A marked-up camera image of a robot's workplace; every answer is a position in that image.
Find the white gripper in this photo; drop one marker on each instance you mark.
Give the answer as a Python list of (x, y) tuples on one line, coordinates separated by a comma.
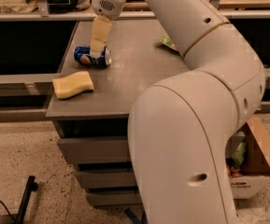
[(108, 6)]

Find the blue pepsi can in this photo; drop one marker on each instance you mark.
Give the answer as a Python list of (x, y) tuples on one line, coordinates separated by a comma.
[(83, 56)]

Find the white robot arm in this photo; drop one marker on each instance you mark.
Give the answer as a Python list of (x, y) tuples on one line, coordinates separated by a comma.
[(178, 128)]

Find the green snack bag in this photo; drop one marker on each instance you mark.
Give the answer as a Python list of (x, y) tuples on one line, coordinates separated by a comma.
[(167, 41)]

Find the yellow sponge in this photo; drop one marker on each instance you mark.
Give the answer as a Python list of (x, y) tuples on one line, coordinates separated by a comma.
[(69, 86)]

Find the grey drawer cabinet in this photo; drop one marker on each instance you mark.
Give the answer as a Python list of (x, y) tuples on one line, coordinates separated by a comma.
[(137, 62)]

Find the top grey drawer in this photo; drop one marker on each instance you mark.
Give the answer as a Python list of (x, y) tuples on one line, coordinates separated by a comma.
[(91, 150)]

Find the middle grey drawer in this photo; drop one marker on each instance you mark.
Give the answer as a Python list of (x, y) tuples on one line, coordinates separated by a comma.
[(104, 180)]

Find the black stand leg left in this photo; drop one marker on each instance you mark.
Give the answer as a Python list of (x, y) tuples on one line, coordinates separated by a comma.
[(31, 186)]

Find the cardboard box with snacks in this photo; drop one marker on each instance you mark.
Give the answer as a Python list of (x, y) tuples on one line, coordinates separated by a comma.
[(255, 168)]

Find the metal shelf rail frame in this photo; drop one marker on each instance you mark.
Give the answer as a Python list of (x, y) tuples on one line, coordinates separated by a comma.
[(232, 9)]

